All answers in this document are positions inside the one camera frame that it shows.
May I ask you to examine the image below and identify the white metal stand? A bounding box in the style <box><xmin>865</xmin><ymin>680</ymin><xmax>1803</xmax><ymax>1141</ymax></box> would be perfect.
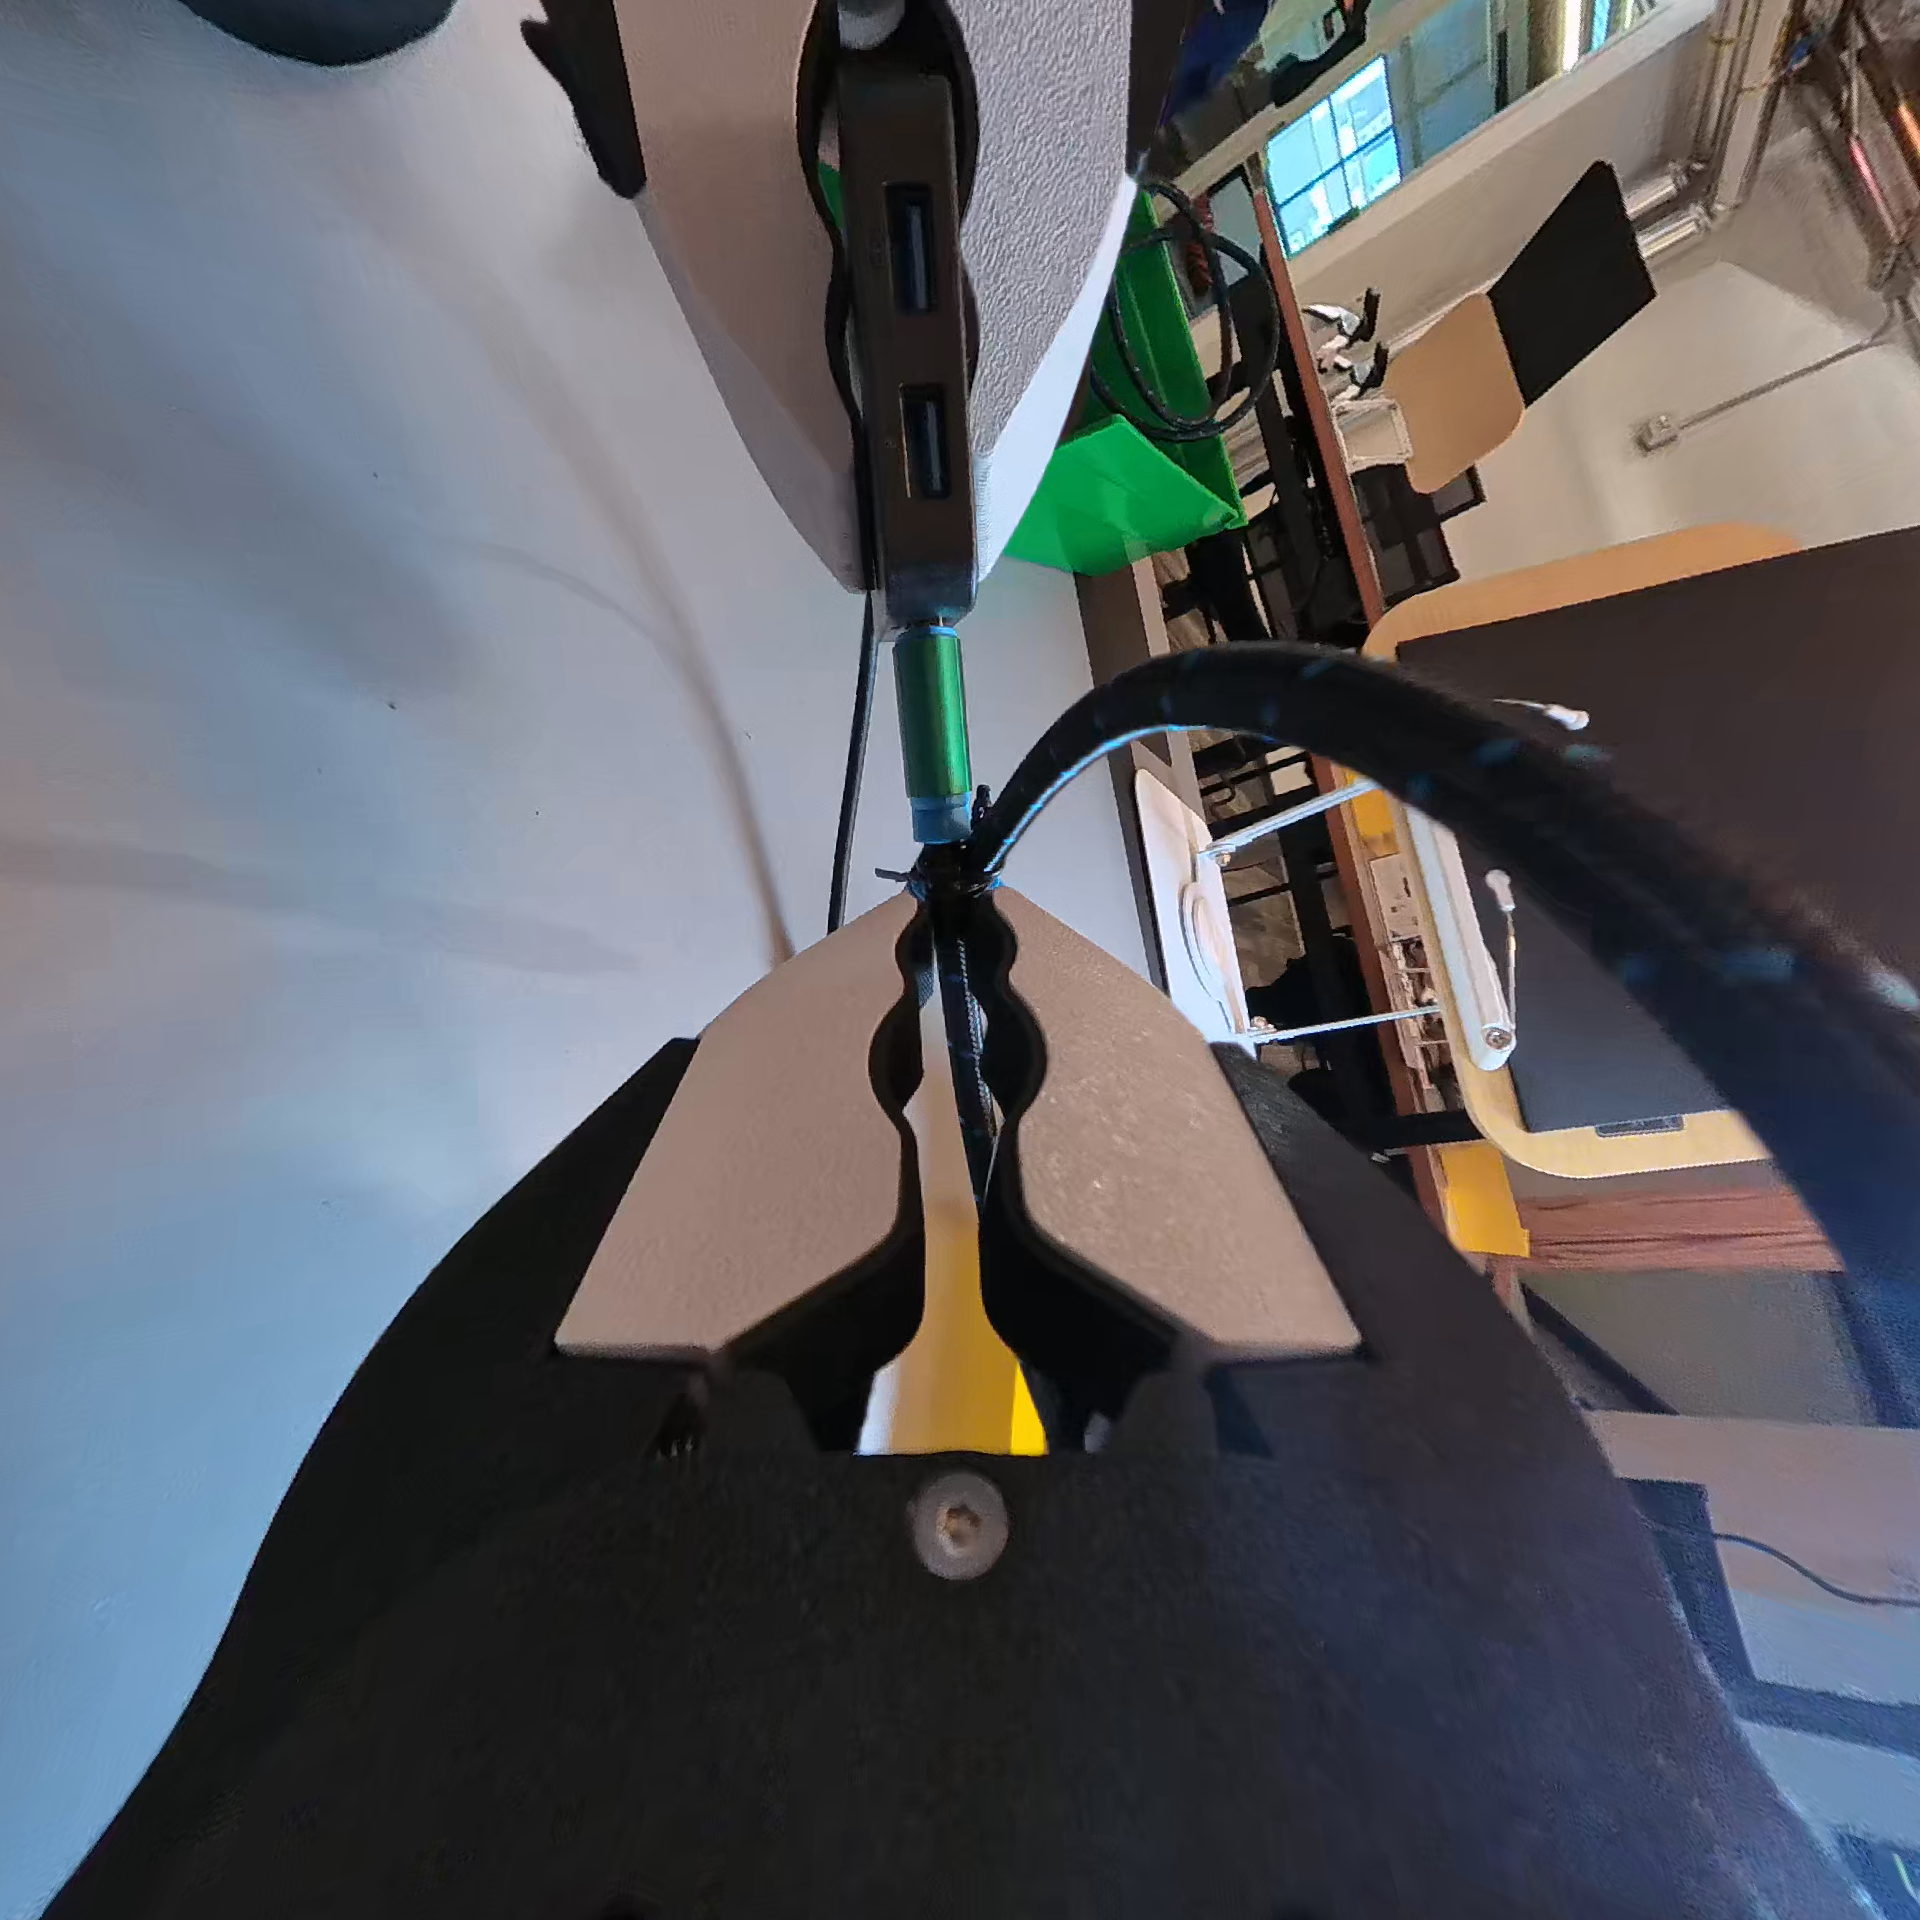
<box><xmin>1135</xmin><ymin>695</ymin><xmax>1600</xmax><ymax>1075</ymax></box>

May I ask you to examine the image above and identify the yellow plastic bin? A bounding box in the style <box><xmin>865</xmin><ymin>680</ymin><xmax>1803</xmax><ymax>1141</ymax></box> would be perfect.
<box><xmin>855</xmin><ymin>1080</ymin><xmax>1053</xmax><ymax>1455</ymax></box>

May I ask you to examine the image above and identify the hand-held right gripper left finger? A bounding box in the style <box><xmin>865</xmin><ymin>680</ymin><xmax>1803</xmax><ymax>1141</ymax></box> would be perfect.
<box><xmin>554</xmin><ymin>899</ymin><xmax>940</xmax><ymax>1369</ymax></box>

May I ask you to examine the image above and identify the green plastic bin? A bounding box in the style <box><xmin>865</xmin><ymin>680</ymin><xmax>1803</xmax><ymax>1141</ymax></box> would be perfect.
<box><xmin>995</xmin><ymin>187</ymin><xmax>1252</xmax><ymax>578</ymax></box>

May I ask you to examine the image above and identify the black silver adapter hub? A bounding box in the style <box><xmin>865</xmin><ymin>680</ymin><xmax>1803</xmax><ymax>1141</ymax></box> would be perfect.
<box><xmin>832</xmin><ymin>53</ymin><xmax>982</xmax><ymax>631</ymax></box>

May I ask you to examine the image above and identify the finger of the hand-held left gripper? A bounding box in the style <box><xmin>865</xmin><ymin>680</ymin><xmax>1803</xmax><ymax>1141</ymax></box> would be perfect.
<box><xmin>936</xmin><ymin>0</ymin><xmax>1142</xmax><ymax>583</ymax></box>
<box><xmin>615</xmin><ymin>0</ymin><xmax>879</xmax><ymax>595</ymax></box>

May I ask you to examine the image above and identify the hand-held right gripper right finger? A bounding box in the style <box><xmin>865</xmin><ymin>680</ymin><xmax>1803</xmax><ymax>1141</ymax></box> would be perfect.
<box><xmin>961</xmin><ymin>883</ymin><xmax>1369</xmax><ymax>1366</ymax></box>

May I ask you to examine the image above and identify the wooden chair black backrest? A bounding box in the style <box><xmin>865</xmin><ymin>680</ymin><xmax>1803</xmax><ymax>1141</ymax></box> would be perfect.
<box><xmin>1380</xmin><ymin>157</ymin><xmax>1658</xmax><ymax>498</ymax></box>

